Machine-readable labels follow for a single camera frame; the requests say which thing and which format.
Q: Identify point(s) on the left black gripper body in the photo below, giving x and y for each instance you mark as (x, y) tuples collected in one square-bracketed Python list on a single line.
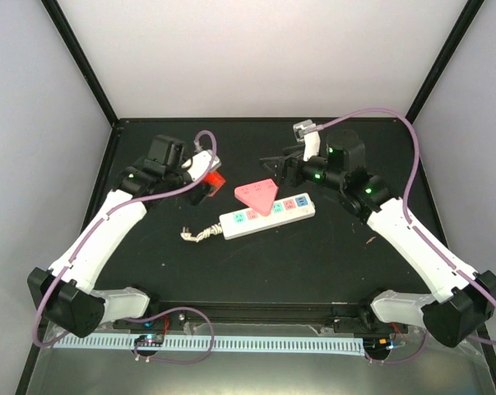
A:
[(195, 195)]

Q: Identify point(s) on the white slotted cable duct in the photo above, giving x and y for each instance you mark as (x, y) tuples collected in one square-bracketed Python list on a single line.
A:
[(198, 343)]

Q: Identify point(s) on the left black frame post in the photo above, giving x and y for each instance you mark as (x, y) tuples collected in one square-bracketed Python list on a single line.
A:
[(63, 27)]

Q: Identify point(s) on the black frame post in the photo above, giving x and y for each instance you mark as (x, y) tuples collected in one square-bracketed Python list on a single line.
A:
[(462, 24), (63, 27)]

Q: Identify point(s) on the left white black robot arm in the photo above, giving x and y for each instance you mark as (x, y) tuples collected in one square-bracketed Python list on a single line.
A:
[(65, 293)]

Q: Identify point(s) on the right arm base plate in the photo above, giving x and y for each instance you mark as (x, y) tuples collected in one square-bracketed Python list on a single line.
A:
[(359, 319)]

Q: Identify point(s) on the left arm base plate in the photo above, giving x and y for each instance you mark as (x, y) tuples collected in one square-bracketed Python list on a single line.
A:
[(157, 323)]

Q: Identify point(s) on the right black frame post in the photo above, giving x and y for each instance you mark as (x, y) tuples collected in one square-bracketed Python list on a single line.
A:
[(462, 24)]

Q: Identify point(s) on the red cube plug adapter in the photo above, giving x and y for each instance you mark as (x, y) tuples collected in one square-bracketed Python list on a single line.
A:
[(215, 181)]

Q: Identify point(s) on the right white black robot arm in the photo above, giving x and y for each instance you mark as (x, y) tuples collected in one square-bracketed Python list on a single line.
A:
[(460, 299)]

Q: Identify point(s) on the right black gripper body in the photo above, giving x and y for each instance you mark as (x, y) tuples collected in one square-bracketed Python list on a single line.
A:
[(295, 163)]

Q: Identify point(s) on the pink triangular plug adapter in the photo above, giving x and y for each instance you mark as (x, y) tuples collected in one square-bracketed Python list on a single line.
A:
[(259, 196)]

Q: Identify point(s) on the white power strip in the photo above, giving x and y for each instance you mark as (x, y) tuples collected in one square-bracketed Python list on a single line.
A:
[(284, 211)]

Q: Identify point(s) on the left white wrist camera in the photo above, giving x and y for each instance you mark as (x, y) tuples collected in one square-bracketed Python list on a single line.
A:
[(197, 165)]

